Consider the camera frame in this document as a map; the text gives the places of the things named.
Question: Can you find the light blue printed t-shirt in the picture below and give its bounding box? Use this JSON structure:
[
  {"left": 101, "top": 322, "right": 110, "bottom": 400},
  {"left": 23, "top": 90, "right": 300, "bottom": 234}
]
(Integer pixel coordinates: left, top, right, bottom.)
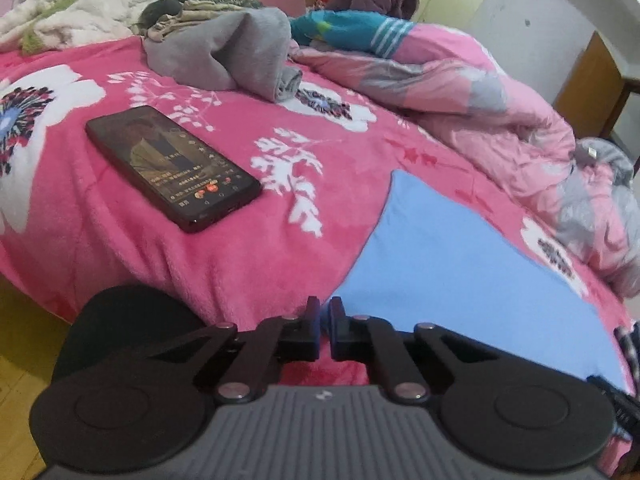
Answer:
[{"left": 334, "top": 170, "right": 634, "bottom": 392}]

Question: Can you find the pink floral bed blanket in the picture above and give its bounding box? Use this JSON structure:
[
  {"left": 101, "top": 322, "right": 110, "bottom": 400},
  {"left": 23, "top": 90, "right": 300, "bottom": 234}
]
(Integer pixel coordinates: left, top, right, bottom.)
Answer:
[{"left": 0, "top": 34, "right": 640, "bottom": 476}]

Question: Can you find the black smartphone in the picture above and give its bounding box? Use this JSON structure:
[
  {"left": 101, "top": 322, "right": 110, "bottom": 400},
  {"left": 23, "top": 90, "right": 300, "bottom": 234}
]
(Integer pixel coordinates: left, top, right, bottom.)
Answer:
[{"left": 86, "top": 106, "right": 262, "bottom": 233}]

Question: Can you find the brown wooden door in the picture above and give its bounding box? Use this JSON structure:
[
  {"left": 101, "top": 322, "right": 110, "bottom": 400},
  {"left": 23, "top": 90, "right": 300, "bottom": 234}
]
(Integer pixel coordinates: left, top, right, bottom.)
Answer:
[{"left": 553, "top": 32, "right": 639, "bottom": 140}]

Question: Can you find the pink and grey quilt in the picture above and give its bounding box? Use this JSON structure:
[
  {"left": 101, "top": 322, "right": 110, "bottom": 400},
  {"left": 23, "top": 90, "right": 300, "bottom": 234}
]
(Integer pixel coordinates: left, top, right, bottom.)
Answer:
[{"left": 291, "top": 24, "right": 639, "bottom": 298}]

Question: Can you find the grey folded garment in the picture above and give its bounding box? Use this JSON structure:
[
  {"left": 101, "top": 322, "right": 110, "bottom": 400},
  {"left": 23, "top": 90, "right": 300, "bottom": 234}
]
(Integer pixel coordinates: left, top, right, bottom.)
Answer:
[{"left": 143, "top": 8, "right": 303, "bottom": 103}]

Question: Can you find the teal striped blanket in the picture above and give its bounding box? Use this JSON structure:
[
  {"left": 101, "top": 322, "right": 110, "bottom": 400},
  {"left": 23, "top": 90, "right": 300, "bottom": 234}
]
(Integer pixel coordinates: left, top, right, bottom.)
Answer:
[{"left": 290, "top": 10, "right": 416, "bottom": 58}]

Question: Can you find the white fluffy blanket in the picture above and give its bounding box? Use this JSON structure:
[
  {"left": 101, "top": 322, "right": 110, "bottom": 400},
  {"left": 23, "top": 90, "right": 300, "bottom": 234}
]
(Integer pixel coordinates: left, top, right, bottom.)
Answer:
[{"left": 1, "top": 0, "right": 157, "bottom": 55}]

